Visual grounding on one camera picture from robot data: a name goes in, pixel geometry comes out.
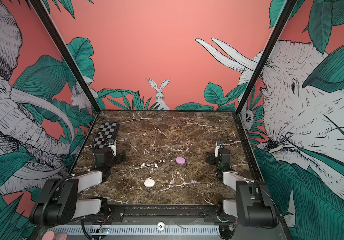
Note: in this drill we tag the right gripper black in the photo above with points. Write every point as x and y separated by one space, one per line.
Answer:
210 158

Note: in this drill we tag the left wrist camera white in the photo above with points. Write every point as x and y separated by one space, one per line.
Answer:
112 146

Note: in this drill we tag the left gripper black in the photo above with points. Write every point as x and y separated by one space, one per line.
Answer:
119 157

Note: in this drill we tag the black frame post left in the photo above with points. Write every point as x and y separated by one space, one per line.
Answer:
45 18

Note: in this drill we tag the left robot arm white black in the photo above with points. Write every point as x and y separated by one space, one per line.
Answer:
58 204

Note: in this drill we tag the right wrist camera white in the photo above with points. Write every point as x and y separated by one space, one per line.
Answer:
219 145

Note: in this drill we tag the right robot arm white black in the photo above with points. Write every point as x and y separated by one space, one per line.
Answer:
252 205

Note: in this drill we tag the white earbud charging case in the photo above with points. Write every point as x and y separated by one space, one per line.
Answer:
149 183

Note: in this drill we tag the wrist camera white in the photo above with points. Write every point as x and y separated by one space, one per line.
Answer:
219 145
112 146

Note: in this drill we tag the white slotted cable duct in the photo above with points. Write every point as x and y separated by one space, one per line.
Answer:
130 230

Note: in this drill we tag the purple earbud charging case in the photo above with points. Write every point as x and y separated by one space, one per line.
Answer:
180 160

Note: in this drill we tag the black frame post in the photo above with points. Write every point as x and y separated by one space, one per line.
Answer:
45 18
279 25

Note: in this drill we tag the black white checkerboard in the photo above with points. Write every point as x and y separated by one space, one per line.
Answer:
106 134

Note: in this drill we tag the black front rail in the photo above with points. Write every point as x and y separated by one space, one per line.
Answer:
210 213

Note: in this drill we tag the black frame post right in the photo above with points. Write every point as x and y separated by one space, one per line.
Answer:
279 25

